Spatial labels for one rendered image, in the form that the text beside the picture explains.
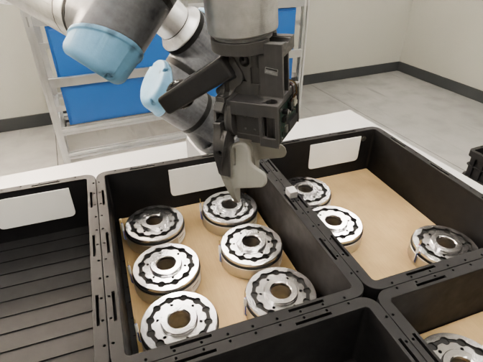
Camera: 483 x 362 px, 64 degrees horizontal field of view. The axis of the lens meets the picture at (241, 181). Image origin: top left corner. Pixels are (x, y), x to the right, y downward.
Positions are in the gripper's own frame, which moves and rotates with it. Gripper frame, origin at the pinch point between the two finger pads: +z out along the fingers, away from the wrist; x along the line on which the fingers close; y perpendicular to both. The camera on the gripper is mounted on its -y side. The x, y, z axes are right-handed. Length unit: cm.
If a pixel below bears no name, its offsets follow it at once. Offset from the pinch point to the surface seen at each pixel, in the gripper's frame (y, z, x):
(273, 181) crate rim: -0.2, 8.3, 11.7
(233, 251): -2.3, 14.3, -0.8
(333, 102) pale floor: -55, 124, 285
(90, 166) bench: -67, 29, 27
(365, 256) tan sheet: 16.8, 19.1, 10.1
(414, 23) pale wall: -6, 86, 410
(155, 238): -15.4, 13.0, -3.8
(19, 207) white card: -38.1, 7.7, -10.1
